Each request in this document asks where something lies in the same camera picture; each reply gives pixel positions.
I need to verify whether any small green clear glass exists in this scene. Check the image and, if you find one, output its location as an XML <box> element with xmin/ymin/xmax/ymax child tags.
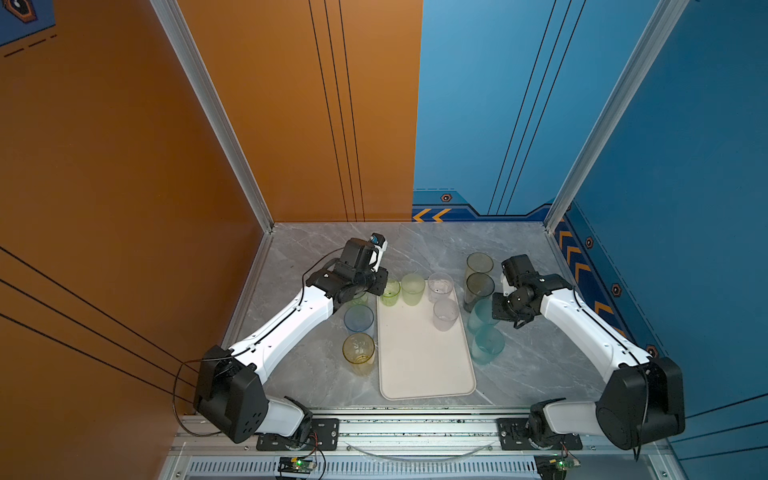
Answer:
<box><xmin>380</xmin><ymin>279</ymin><xmax>401</xmax><ymax>307</ymax></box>

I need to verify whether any green dotted textured cup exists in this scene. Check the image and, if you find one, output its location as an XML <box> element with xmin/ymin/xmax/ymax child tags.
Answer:
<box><xmin>400</xmin><ymin>273</ymin><xmax>426</xmax><ymax>306</ymax></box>

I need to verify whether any teal cup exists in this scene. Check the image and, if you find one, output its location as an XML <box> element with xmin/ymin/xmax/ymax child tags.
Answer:
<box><xmin>470</xmin><ymin>326</ymin><xmax>505</xmax><ymax>365</ymax></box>
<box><xmin>467</xmin><ymin>298</ymin><xmax>499</xmax><ymax>335</ymax></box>

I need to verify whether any dark smoke grey cup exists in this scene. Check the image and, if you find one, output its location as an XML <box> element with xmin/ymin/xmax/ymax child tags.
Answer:
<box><xmin>463</xmin><ymin>272</ymin><xmax>496</xmax><ymax>313</ymax></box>

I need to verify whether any clear dotted textured cup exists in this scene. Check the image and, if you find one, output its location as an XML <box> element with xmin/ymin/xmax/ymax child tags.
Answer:
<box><xmin>432</xmin><ymin>298</ymin><xmax>460</xmax><ymax>331</ymax></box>

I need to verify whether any tall green clear cup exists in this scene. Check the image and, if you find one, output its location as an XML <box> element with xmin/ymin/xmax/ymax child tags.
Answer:
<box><xmin>350</xmin><ymin>291</ymin><xmax>369</xmax><ymax>306</ymax></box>

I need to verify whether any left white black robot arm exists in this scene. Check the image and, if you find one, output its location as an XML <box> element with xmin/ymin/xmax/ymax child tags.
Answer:
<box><xmin>193</xmin><ymin>267</ymin><xmax>389</xmax><ymax>444</ymax></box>

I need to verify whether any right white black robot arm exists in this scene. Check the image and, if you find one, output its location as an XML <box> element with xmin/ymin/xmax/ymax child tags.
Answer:
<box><xmin>492</xmin><ymin>275</ymin><xmax>686</xmax><ymax>450</ymax></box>

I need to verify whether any white rectangular plastic tray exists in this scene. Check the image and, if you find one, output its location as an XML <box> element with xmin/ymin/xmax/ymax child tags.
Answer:
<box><xmin>376</xmin><ymin>295</ymin><xmax>476</xmax><ymax>401</ymax></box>

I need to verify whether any tall blue clear cup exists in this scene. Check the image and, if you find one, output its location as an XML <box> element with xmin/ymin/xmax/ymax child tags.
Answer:
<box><xmin>344</xmin><ymin>305</ymin><xmax>375</xmax><ymax>337</ymax></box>

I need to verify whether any amber yellow cup right back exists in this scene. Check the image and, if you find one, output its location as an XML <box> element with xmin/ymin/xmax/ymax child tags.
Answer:
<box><xmin>465</xmin><ymin>252</ymin><xmax>494</xmax><ymax>278</ymax></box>

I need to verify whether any yellow cup left front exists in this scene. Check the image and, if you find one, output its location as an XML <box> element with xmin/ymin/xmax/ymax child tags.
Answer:
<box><xmin>342</xmin><ymin>333</ymin><xmax>376</xmax><ymax>376</ymax></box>

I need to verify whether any right green circuit board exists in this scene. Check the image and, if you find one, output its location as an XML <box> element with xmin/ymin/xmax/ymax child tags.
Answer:
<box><xmin>534</xmin><ymin>456</ymin><xmax>581</xmax><ymax>480</ymax></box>

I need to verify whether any green circuit board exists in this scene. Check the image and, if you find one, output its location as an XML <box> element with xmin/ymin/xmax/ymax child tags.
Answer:
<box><xmin>276</xmin><ymin>456</ymin><xmax>318</xmax><ymax>479</ymax></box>
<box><xmin>534</xmin><ymin>456</ymin><xmax>581</xmax><ymax>480</ymax></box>

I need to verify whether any left green circuit board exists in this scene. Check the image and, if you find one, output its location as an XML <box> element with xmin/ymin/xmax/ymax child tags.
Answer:
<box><xmin>276</xmin><ymin>456</ymin><xmax>318</xmax><ymax>479</ymax></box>

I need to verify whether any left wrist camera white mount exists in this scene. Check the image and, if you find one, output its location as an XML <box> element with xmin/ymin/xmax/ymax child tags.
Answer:
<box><xmin>339</xmin><ymin>233</ymin><xmax>388</xmax><ymax>276</ymax></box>

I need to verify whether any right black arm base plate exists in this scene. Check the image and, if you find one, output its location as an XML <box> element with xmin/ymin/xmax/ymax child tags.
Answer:
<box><xmin>496</xmin><ymin>418</ymin><xmax>583</xmax><ymax>451</ymax></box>

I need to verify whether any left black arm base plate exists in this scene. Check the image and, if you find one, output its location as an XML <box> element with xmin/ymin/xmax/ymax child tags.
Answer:
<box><xmin>256</xmin><ymin>418</ymin><xmax>339</xmax><ymax>452</ymax></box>

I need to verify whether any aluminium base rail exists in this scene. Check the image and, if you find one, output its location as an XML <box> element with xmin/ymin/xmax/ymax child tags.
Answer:
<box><xmin>159</xmin><ymin>407</ymin><xmax>687</xmax><ymax>479</ymax></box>

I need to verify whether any right aluminium corner post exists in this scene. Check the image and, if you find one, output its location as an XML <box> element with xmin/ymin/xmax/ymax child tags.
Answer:
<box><xmin>543</xmin><ymin>0</ymin><xmax>689</xmax><ymax>235</ymax></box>

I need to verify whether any aluminium corner post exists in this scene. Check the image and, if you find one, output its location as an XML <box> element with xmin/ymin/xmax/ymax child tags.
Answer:
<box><xmin>150</xmin><ymin>0</ymin><xmax>275</xmax><ymax>234</ymax></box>
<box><xmin>543</xmin><ymin>0</ymin><xmax>689</xmax><ymax>235</ymax></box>

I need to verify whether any left aluminium corner post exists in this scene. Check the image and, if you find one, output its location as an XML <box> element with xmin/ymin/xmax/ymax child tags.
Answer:
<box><xmin>150</xmin><ymin>0</ymin><xmax>275</xmax><ymax>234</ymax></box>

